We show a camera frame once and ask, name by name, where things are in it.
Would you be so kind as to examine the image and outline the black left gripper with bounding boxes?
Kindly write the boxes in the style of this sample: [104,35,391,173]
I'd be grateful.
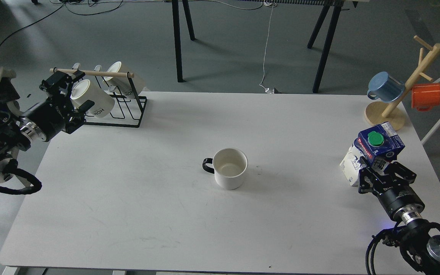
[18,70,95,142]

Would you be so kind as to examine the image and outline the wooden mug tree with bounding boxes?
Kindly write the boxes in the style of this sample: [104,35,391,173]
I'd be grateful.
[364,36,440,130]

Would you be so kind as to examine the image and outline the white mug on rack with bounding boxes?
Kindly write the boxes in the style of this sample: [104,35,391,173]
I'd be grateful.
[102,61,146,99]
[70,79,115,118]

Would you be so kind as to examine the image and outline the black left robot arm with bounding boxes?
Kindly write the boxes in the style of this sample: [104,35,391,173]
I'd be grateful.
[0,67,94,195]

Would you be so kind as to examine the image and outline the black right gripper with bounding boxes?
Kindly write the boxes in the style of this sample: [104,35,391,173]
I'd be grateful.
[358,156,425,222]

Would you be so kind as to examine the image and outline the rear white mug on rack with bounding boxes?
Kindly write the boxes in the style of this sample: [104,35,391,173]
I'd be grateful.
[102,61,146,99]

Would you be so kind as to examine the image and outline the black background table legs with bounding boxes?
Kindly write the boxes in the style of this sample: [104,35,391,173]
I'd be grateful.
[173,0,357,94]

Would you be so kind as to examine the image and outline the front white mug on rack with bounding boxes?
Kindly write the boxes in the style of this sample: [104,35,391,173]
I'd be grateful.
[70,79,115,118]

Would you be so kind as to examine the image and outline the orange enamel mug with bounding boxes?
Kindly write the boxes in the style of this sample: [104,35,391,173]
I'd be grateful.
[411,83,440,112]

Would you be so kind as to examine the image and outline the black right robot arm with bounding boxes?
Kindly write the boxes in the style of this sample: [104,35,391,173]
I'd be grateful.
[358,157,440,275]

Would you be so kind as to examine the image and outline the black wire mug rack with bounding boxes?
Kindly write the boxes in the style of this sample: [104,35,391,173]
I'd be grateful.
[50,63,148,128]

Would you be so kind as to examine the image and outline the white mug with black handle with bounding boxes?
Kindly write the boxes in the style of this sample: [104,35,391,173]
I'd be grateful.
[202,148,248,190]

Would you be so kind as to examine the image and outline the blue and white milk carton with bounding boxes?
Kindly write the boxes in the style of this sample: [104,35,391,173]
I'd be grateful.
[340,121,405,187]

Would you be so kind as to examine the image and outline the white hanging cable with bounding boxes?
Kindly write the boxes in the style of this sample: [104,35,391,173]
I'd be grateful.
[259,0,278,93]

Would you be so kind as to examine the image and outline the blue enamel mug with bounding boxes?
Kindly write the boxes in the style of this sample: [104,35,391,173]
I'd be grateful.
[367,71,405,103]

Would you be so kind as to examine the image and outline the black floor cable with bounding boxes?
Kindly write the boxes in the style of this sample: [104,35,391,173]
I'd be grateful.
[0,0,167,54]

